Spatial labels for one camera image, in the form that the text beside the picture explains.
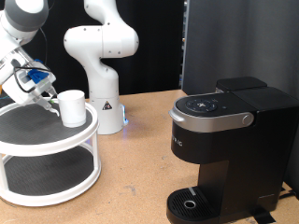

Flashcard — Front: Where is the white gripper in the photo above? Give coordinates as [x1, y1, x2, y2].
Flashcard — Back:
[3, 71, 59, 111]

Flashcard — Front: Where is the white mug with green tape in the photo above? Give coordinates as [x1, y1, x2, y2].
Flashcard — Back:
[48, 89, 87, 129]

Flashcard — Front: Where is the black Keurig coffee machine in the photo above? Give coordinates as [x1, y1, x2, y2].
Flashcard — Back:
[165, 77, 299, 224]

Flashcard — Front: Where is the white two-tier turntable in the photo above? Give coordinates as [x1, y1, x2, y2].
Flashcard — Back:
[0, 96, 102, 208]

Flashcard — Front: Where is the black tape strip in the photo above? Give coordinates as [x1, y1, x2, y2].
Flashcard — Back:
[251, 208, 277, 224]

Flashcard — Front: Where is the black camera cable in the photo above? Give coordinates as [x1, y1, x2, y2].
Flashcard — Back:
[10, 63, 52, 94]

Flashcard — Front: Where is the thin black hanging cable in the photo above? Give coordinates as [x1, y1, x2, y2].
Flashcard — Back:
[38, 0, 55, 68]

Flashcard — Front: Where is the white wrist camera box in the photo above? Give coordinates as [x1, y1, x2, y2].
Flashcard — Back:
[0, 57, 15, 87]

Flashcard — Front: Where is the black power cord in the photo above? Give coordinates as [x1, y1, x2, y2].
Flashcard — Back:
[278, 186, 299, 202]

